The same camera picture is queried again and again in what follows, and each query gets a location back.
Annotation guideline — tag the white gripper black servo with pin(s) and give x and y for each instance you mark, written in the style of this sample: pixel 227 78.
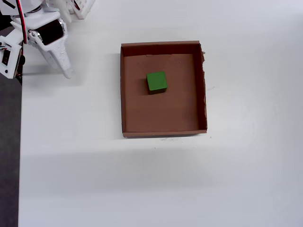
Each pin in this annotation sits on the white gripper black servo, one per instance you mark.
pixel 50 32

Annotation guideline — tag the green cube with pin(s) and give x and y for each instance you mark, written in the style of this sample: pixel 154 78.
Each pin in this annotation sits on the green cube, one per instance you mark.
pixel 156 81

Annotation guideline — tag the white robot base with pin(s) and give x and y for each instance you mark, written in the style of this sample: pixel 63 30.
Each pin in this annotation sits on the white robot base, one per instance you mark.
pixel 82 8

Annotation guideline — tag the brown cardboard box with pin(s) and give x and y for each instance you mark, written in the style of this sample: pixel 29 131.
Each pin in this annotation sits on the brown cardboard box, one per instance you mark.
pixel 161 113

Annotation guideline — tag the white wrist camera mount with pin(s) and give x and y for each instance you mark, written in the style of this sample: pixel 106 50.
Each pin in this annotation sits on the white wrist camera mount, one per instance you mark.
pixel 9 59

